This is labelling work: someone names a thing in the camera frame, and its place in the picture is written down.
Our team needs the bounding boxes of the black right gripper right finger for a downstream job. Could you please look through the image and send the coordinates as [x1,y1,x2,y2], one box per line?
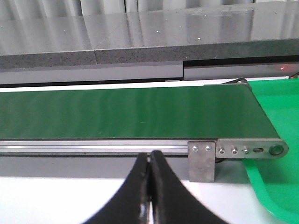
[150,151,226,224]

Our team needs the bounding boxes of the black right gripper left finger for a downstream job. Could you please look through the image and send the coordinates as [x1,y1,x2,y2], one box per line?
[85,153,149,224]

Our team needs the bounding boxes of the green conveyor belt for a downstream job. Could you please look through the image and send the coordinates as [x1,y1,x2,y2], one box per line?
[0,79,285,182]

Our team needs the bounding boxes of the green plastic tray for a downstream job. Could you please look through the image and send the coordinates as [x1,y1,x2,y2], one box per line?
[243,78,299,224]

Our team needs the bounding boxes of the grey stone counter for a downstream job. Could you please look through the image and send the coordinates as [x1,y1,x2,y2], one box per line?
[0,1,299,86]

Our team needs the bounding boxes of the white curtain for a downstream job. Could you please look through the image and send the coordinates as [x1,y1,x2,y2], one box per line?
[0,0,254,21]

